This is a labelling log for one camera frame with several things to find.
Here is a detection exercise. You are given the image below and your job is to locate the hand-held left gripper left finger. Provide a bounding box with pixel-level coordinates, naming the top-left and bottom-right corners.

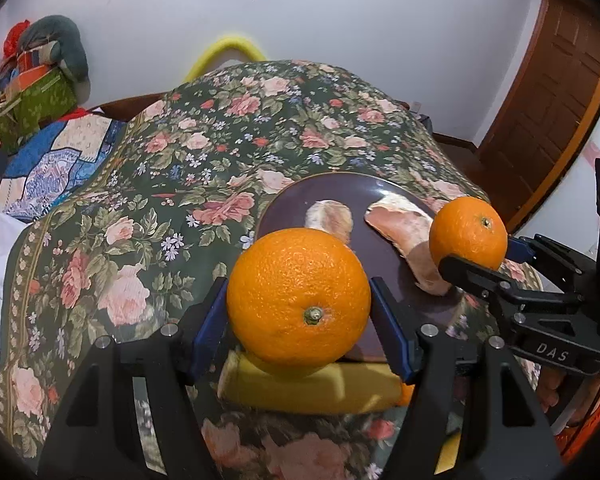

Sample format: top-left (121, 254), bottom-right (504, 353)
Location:
top-left (37, 276), bottom-right (231, 480)

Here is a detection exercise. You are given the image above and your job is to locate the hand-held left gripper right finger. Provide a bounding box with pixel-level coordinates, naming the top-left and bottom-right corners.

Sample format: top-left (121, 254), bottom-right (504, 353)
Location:
top-left (369, 276), bottom-right (567, 480)

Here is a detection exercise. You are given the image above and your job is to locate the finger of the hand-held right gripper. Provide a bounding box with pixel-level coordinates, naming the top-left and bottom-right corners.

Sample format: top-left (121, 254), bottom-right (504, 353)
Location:
top-left (439, 255), bottom-right (581, 321)
top-left (505, 234), bottom-right (598, 301)

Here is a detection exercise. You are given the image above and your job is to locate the small orange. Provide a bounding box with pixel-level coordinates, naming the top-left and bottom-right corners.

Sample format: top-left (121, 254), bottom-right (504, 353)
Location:
top-left (428, 196), bottom-right (509, 271)

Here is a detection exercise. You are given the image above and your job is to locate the large orange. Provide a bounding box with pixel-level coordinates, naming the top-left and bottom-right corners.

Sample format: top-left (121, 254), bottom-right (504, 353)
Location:
top-left (226, 227), bottom-right (372, 367)

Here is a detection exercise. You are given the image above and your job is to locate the dark purple plate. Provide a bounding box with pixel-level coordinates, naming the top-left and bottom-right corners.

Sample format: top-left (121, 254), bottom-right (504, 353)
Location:
top-left (254, 172), bottom-right (486, 364)

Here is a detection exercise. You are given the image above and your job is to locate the person's right hand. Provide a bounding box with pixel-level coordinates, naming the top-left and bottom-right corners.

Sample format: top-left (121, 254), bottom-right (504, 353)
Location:
top-left (536, 367), bottom-right (600, 428)

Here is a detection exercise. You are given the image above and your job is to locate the long pale fruit peel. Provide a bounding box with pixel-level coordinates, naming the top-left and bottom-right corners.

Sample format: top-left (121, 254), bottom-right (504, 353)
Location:
top-left (363, 195), bottom-right (454, 295)

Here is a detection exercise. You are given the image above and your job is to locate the yellow banana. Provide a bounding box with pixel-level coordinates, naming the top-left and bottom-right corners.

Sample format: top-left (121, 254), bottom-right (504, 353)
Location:
top-left (437, 429), bottom-right (464, 480)
top-left (217, 349), bottom-right (404, 416)

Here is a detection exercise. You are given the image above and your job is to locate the small pale fruit peel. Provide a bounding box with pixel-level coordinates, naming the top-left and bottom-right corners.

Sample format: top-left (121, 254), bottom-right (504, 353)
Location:
top-left (305, 199), bottom-right (355, 246)

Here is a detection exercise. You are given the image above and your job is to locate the brown wooden door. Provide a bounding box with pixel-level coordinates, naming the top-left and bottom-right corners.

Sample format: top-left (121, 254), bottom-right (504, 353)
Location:
top-left (474, 0), bottom-right (600, 234)

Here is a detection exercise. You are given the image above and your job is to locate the floral dark green blanket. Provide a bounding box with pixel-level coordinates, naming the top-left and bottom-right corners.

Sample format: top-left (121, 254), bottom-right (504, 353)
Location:
top-left (0, 59), bottom-right (556, 480)

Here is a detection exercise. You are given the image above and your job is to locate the blue patchwork quilt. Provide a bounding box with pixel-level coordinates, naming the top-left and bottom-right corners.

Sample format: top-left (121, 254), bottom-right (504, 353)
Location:
top-left (0, 110), bottom-right (131, 222)

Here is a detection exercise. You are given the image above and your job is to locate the yellow foam tube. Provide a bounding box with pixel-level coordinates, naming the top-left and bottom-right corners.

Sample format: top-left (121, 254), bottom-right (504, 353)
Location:
top-left (182, 34), bottom-right (269, 84)

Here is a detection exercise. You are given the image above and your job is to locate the green patterned box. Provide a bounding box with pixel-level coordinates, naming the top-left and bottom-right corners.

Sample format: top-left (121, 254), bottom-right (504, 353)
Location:
top-left (0, 66), bottom-right (79, 155)

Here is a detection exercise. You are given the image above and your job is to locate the grey plush cushion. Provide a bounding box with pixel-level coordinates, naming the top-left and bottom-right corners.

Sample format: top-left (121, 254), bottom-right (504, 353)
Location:
top-left (19, 15), bottom-right (91, 87)

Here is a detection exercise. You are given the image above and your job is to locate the red fabric bundle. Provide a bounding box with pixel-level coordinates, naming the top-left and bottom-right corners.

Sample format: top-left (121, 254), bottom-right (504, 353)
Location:
top-left (3, 19), bottom-right (32, 57)

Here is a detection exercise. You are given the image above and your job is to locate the wooden bed frame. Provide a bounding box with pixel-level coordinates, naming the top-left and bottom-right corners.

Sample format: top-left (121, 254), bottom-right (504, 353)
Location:
top-left (86, 92), bottom-right (167, 122)

